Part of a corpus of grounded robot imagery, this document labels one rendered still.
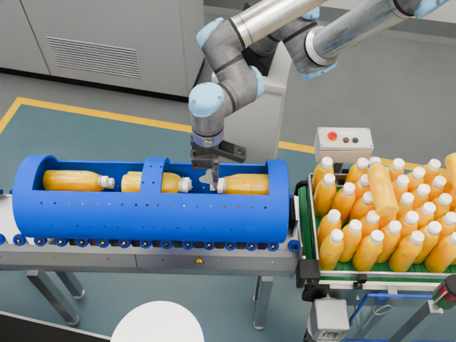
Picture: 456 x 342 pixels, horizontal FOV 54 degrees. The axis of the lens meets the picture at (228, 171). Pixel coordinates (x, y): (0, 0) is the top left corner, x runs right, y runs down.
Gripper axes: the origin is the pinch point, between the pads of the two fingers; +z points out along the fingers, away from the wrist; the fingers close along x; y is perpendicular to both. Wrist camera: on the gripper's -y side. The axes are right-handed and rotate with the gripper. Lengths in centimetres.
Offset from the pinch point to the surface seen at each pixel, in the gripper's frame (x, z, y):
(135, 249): 11.7, 28.9, 29.7
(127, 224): 13.6, 7.3, 28.1
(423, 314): 37, 17, -63
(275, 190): 5.0, -0.6, -18.3
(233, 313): 3, 122, -6
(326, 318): 33, 36, -38
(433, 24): -241, 112, -168
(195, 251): 11.8, 29.2, 8.0
